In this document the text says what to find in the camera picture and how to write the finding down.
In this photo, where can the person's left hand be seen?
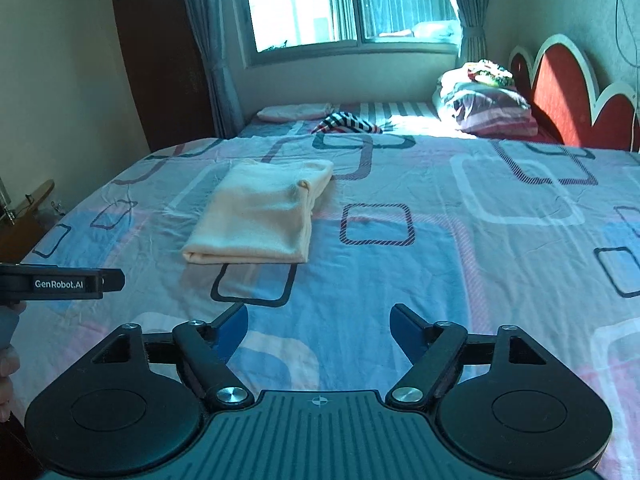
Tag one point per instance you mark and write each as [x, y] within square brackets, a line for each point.
[7, 365]

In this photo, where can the dark wooden wardrobe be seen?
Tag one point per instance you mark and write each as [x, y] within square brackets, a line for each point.
[160, 60]

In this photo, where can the folded pink cloth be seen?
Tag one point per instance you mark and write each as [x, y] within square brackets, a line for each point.
[290, 112]

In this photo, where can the striped bed sheet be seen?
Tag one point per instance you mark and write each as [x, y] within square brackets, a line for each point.
[405, 110]

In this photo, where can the purple striped pillow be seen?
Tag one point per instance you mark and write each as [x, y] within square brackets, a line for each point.
[490, 110]

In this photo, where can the window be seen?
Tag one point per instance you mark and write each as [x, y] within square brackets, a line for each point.
[350, 5]

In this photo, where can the white pillow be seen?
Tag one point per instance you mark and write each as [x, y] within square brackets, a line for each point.
[447, 85]

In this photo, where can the red and white headboard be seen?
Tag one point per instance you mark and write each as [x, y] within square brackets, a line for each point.
[565, 90]

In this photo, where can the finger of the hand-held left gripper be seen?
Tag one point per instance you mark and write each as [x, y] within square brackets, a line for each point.
[114, 280]

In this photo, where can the patterned bed sheet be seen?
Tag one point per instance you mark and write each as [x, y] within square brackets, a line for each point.
[450, 260]

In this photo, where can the colourful patterned cloth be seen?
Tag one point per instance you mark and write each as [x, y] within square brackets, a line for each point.
[490, 72]

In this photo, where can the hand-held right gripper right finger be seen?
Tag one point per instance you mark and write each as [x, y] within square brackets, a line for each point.
[405, 327]

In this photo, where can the striped cloth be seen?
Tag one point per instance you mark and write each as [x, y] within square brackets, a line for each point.
[350, 124]

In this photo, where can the wooden furniture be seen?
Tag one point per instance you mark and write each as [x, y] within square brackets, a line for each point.
[25, 230]

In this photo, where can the cream knit sweater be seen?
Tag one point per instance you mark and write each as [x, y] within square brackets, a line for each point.
[260, 210]

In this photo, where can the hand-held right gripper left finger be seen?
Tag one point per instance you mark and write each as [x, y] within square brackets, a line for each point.
[232, 327]

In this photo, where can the grey curtain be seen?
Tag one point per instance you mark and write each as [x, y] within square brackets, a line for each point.
[470, 10]
[210, 45]

